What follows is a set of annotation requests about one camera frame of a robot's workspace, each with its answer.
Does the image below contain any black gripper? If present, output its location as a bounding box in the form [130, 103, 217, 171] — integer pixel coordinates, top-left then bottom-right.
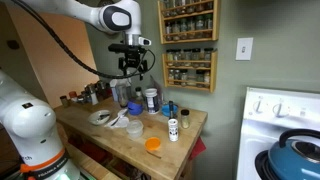
[108, 44, 147, 81]

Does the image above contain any blue bowl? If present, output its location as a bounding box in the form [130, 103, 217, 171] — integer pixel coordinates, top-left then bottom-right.
[128, 101, 143, 116]
[162, 104, 178, 117]

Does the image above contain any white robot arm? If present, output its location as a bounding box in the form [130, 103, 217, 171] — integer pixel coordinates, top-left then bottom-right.
[0, 0, 151, 180]

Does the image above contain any white ceramic bowl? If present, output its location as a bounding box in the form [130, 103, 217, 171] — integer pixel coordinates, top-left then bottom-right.
[88, 110, 110, 126]

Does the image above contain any white dark supplement jar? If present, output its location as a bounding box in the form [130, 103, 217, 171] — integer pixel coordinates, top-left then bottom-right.
[145, 88, 159, 114]

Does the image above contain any dark slim bottle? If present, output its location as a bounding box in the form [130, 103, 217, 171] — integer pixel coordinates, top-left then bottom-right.
[169, 101, 174, 119]

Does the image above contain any lower wooden spice rack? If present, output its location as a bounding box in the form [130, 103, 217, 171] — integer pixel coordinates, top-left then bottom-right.
[162, 48, 217, 92]

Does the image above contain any wooden spice rack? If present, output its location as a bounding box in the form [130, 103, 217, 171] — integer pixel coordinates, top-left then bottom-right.
[162, 48, 217, 92]
[158, 0, 220, 44]

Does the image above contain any white plastic lid with utensil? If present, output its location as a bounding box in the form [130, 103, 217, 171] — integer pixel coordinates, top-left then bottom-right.
[106, 109, 129, 129]

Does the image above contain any clear plastic container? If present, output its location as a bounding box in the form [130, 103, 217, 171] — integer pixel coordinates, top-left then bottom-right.
[126, 120, 143, 138]

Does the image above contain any white spice shaker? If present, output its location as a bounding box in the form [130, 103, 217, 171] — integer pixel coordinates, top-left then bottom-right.
[168, 119, 179, 142]

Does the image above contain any wooden butcher block table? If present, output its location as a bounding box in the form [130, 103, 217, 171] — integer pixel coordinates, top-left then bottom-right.
[54, 98, 208, 180]

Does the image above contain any upper wooden spice rack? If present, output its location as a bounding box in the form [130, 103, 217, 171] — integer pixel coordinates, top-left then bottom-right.
[158, 0, 220, 44]

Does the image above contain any glass spice jar black lid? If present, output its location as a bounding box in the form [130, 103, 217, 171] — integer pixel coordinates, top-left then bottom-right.
[181, 109, 190, 129]

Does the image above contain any orange plastic lid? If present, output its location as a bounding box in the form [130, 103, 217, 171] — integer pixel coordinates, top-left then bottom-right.
[145, 137, 161, 151]

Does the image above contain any red cloth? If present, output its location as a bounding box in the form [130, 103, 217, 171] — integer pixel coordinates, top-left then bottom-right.
[189, 138, 206, 160]

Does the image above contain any white stove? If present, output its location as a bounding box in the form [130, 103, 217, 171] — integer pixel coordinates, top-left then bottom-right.
[236, 87, 320, 180]

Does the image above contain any black stove burner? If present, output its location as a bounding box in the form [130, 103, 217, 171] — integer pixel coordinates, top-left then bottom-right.
[255, 150, 277, 180]

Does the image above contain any blue kettle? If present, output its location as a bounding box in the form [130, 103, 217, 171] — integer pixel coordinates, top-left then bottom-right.
[268, 129, 320, 180]

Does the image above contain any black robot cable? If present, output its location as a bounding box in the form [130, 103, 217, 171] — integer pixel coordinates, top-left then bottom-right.
[11, 0, 156, 80]

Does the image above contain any white light switch plate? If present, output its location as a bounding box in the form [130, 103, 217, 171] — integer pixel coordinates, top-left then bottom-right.
[236, 37, 254, 61]

